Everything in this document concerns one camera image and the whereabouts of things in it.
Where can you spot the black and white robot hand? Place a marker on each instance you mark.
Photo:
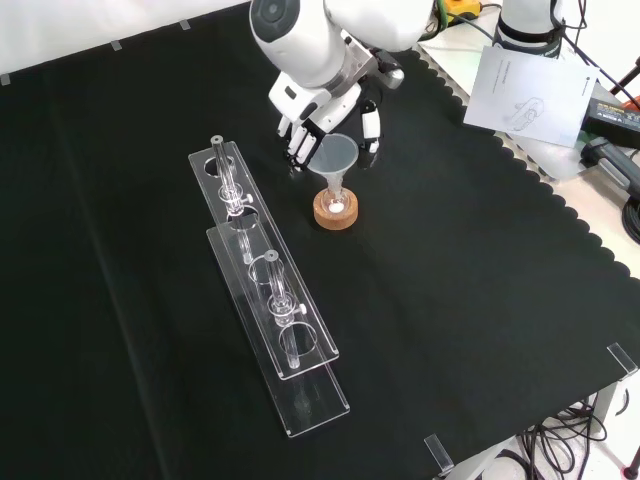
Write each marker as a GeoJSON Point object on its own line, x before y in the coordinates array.
{"type": "Point", "coordinates": [300, 102]}

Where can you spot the clear plastic funnel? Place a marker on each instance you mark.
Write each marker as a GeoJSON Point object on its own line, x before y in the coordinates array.
{"type": "Point", "coordinates": [334, 155]}

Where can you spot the clear round-bottom flask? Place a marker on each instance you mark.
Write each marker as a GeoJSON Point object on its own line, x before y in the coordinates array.
{"type": "Point", "coordinates": [335, 205]}

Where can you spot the clear acrylic funnel stand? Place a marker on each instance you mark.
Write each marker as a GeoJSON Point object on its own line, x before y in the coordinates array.
{"type": "Point", "coordinates": [280, 320]}

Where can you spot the yellow stop button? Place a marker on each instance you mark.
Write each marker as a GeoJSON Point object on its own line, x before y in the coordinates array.
{"type": "Point", "coordinates": [462, 7]}

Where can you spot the black bench cloth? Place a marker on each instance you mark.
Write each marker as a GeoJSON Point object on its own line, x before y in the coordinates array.
{"type": "Point", "coordinates": [450, 250]}

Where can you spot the white printed paper sheet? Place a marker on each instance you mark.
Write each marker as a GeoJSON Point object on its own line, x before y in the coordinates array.
{"type": "Point", "coordinates": [530, 95]}

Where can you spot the pale board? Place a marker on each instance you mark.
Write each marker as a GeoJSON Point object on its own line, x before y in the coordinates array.
{"type": "Point", "coordinates": [560, 160]}

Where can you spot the black power adapter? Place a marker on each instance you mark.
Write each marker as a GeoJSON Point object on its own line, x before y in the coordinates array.
{"type": "Point", "coordinates": [615, 115]}

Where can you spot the clear acrylic cloth clip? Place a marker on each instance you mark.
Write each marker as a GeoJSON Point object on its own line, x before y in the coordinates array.
{"type": "Point", "coordinates": [622, 359]}
{"type": "Point", "coordinates": [439, 455]}

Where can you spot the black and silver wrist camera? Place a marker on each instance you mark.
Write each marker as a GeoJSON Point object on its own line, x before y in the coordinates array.
{"type": "Point", "coordinates": [392, 75]}

